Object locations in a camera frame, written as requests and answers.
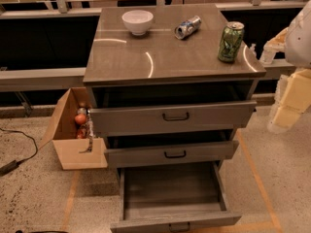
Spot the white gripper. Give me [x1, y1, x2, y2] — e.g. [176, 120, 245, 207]
[259, 28, 311, 134]

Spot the green soda can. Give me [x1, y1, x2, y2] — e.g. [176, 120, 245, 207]
[218, 21, 244, 62]

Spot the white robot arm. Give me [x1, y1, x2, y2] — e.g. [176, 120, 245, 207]
[259, 1, 311, 133]

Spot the top grey drawer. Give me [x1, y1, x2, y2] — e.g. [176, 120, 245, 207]
[91, 82, 256, 137]

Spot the grey drawer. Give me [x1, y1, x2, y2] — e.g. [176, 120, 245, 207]
[105, 129, 238, 168]
[91, 82, 256, 137]
[110, 162, 241, 233]

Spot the grey drawer cabinet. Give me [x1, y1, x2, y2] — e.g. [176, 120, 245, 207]
[82, 3, 267, 233]

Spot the crushed silver blue can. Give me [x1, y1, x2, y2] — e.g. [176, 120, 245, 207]
[174, 16, 201, 40]

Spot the bottom grey drawer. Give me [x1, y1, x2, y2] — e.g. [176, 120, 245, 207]
[110, 162, 241, 233]

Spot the middle grey drawer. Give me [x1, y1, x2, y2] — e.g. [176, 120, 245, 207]
[105, 129, 238, 168]

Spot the small clear pump bottle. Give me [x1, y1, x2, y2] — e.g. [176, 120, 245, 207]
[250, 44, 257, 57]

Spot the white bowl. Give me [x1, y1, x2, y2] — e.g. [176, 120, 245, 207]
[121, 10, 154, 36]

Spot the orange fruit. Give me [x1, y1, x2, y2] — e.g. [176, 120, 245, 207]
[75, 114, 86, 125]

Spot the cardboard box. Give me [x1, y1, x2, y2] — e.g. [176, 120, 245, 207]
[40, 87, 108, 170]

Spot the black power adapter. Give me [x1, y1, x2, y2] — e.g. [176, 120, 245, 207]
[0, 160, 18, 176]

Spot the black power cable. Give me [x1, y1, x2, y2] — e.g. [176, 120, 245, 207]
[0, 127, 39, 165]

